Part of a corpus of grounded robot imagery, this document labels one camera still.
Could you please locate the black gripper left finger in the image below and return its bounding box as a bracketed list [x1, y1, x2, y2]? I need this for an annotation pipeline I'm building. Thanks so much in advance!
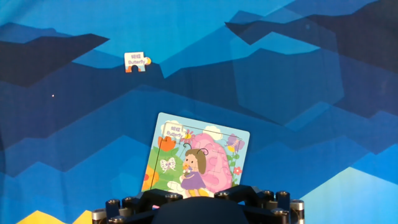
[91, 189, 184, 224]

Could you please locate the blue landscape print tablecloth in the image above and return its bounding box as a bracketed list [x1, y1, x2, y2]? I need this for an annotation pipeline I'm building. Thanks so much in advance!
[0, 0, 398, 224]

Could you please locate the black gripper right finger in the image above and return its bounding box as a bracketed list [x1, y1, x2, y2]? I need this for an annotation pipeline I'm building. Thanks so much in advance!
[213, 185, 305, 224]

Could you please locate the butterfly label puzzle piece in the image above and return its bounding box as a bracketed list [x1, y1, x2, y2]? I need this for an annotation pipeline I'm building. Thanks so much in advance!
[124, 52, 152, 73]

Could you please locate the butterfly girl puzzle board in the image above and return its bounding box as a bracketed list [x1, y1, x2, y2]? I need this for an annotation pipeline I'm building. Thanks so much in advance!
[141, 112, 251, 198]

